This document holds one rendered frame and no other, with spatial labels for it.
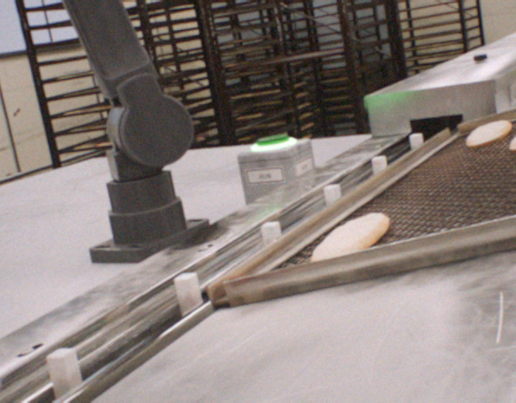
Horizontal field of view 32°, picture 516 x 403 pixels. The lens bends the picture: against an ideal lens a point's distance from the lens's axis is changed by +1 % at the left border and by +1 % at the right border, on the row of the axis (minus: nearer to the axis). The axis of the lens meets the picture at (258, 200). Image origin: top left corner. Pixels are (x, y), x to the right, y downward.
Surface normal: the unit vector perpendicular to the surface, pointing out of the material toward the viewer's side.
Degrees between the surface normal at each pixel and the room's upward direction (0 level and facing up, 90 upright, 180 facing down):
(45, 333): 0
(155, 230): 90
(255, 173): 90
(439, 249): 90
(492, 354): 10
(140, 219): 90
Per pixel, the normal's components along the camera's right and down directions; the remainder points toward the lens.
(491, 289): -0.33, -0.94
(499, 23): -0.45, 0.25
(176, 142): 0.32, 0.12
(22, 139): 0.87, -0.07
